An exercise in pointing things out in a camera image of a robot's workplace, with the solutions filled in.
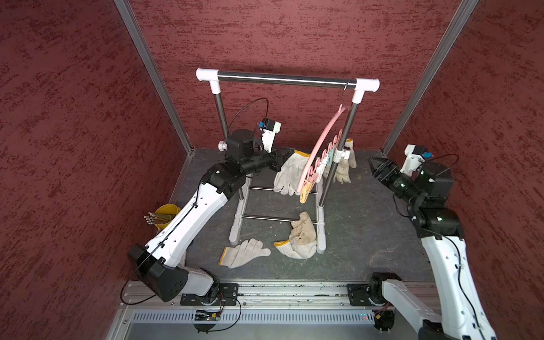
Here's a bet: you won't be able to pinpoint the black cuff white glove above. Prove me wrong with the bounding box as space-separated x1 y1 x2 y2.
332 160 351 184

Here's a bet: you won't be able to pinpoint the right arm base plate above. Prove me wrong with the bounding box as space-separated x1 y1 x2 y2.
347 280 407 309

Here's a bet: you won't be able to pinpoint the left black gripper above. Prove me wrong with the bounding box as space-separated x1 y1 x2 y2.
241 142 294 174

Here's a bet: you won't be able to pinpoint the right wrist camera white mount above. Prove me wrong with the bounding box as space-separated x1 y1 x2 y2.
400 144 433 177

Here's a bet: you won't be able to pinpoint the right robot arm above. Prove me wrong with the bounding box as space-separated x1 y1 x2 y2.
368 157 497 339

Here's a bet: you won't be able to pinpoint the yellow clothespin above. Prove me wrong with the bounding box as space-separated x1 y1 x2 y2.
300 181 313 204

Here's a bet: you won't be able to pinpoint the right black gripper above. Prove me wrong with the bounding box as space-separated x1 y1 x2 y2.
366 155 423 204

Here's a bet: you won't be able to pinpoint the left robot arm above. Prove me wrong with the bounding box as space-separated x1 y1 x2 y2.
127 130 295 302

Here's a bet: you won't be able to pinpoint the beige glove on pile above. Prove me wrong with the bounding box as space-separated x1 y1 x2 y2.
290 212 317 246

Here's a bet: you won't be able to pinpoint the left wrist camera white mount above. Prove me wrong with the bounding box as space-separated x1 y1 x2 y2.
259 118 281 153

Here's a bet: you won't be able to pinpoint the yellow cuff white glove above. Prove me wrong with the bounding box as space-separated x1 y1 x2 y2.
340 138 357 169

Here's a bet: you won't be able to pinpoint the pink clip hanger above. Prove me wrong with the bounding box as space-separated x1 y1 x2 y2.
296 104 347 194

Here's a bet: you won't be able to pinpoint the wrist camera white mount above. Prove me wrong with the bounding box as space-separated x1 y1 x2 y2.
400 144 433 177
259 118 281 153

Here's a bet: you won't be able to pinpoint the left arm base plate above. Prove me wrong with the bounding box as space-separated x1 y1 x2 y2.
180 283 239 307

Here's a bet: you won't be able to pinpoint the aluminium front rail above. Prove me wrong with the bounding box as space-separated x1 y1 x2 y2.
121 280 365 309

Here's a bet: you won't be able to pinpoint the pencils in cup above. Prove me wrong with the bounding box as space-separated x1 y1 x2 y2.
144 212 175 225

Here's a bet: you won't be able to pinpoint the yellow cup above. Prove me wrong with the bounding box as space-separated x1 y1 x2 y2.
153 204 181 230

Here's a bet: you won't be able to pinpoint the clothes rack with steel bars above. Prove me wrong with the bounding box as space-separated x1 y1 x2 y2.
196 68 380 254

